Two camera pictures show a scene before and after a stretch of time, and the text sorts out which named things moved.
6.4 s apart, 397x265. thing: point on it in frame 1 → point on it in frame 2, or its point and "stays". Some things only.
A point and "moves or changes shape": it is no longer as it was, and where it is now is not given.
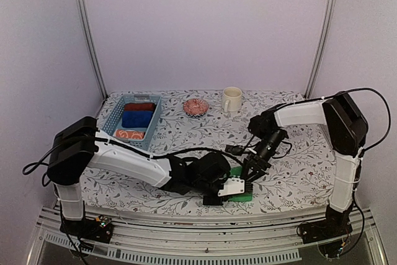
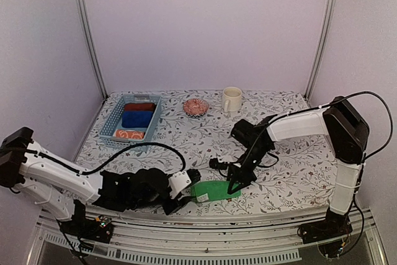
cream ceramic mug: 232,98 stays
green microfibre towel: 246,197 moves or changes shape
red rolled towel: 139,106 stays
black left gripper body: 202,189 → 133,206
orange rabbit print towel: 130,134 stays
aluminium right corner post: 327,30 stays
